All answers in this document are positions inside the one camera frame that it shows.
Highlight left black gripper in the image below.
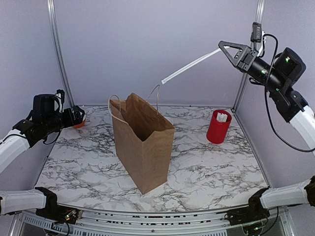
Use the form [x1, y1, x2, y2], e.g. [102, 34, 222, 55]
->
[43, 105, 85, 134]

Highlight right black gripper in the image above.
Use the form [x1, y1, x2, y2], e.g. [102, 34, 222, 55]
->
[219, 40, 286, 94]

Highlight brown paper bag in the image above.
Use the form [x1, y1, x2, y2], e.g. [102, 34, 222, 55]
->
[108, 93, 175, 194]

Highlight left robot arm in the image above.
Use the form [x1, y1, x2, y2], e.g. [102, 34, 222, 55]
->
[0, 89, 86, 224]

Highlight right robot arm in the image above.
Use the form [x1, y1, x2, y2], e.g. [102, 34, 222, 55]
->
[219, 41, 315, 225]

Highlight orange white bowl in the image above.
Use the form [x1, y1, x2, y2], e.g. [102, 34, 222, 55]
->
[73, 115, 86, 129]

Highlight sugar packets in container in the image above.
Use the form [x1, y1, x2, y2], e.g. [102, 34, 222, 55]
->
[216, 112, 228, 122]

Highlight red cylindrical container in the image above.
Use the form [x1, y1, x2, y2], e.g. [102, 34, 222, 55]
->
[206, 110, 232, 144]

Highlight stack of paper cups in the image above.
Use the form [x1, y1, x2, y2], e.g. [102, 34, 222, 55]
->
[166, 117, 174, 125]

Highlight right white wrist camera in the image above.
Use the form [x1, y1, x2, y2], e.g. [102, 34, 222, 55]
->
[251, 22, 265, 58]

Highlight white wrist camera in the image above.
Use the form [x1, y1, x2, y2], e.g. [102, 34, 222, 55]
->
[55, 89, 65, 113]
[251, 22, 265, 58]

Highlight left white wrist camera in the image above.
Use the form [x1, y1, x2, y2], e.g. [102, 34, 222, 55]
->
[55, 89, 65, 113]

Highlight right aluminium frame post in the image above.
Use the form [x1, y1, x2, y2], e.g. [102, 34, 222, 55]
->
[232, 0, 266, 113]

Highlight aluminium frame post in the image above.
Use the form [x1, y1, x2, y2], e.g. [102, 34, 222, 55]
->
[232, 0, 266, 113]
[47, 0, 75, 107]

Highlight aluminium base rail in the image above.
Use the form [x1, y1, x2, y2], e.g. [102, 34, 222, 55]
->
[8, 206, 296, 236]

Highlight left aluminium frame post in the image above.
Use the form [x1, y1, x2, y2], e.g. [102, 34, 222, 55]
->
[47, 0, 75, 107]

